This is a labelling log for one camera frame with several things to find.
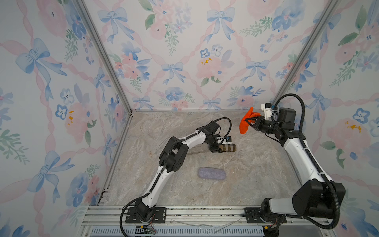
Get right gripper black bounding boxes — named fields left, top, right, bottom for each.
left=246, top=117, right=281, bottom=136

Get orange microfiber cloth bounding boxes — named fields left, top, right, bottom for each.
left=239, top=107, right=261, bottom=134

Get brown plaid eyeglass case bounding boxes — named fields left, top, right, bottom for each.
left=219, top=144, right=237, bottom=153

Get purple fabric eyeglass case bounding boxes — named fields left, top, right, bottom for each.
left=198, top=167, right=227, bottom=180

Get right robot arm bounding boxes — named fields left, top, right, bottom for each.
left=239, top=104, right=346, bottom=234

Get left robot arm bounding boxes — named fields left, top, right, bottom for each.
left=121, top=121, right=221, bottom=223

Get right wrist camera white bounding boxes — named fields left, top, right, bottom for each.
left=261, top=102, right=275, bottom=121

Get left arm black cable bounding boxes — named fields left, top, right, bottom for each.
left=119, top=117, right=233, bottom=237

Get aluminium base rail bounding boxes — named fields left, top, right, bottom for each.
left=79, top=205, right=329, bottom=237

